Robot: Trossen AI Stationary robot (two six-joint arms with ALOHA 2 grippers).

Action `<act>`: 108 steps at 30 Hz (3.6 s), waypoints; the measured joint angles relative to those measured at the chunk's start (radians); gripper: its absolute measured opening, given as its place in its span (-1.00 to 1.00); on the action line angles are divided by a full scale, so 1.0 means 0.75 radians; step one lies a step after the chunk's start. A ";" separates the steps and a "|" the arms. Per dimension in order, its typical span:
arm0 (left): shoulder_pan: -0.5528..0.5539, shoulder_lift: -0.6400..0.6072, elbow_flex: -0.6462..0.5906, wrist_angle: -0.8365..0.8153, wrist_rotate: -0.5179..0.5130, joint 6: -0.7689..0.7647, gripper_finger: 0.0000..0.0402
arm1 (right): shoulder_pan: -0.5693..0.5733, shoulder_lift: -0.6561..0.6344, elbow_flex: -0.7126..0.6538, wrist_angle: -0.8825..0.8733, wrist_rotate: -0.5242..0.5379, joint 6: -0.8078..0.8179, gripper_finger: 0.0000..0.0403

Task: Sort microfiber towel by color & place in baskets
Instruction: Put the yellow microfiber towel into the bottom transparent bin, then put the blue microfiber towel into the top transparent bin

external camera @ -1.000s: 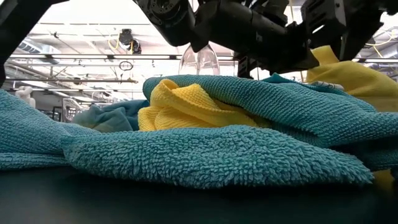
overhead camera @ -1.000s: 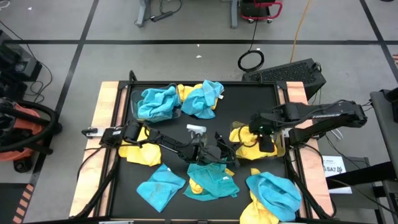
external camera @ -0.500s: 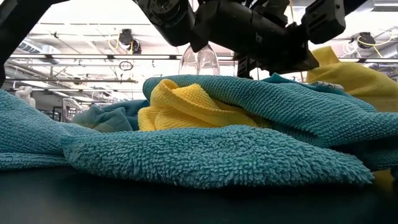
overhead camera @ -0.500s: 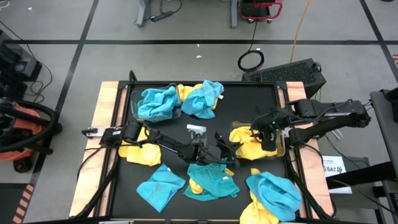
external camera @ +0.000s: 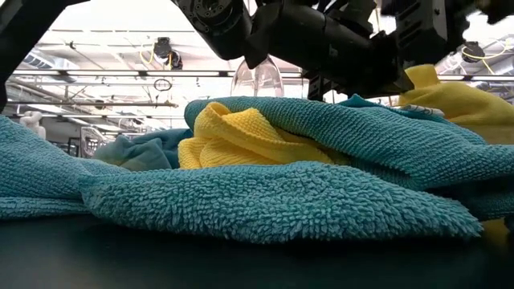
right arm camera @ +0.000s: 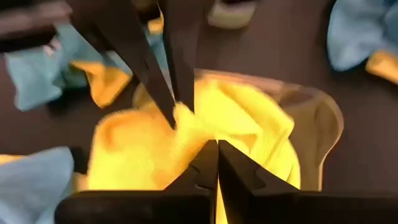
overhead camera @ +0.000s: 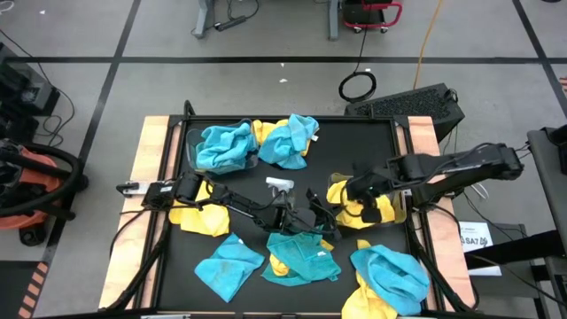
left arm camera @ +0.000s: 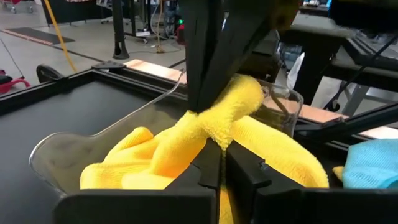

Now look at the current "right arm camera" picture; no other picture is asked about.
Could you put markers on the blue microfiber towel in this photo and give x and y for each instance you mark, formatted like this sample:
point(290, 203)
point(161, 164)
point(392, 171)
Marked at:
point(31, 186)
point(354, 34)

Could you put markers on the clear plastic basket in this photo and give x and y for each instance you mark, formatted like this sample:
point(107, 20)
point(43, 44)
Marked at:
point(323, 130)

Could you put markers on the clear spray bottle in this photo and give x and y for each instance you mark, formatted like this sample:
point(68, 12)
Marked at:
point(231, 14)

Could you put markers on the teal microfiber towel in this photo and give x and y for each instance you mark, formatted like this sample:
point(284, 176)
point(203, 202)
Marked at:
point(31, 81)

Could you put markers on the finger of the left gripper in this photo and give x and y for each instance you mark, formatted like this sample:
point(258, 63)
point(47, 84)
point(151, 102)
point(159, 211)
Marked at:
point(118, 37)
point(183, 46)

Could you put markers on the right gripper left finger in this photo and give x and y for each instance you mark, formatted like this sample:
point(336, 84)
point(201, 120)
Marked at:
point(186, 205)

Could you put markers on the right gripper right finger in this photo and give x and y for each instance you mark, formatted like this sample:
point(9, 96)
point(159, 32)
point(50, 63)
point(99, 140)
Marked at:
point(264, 205)

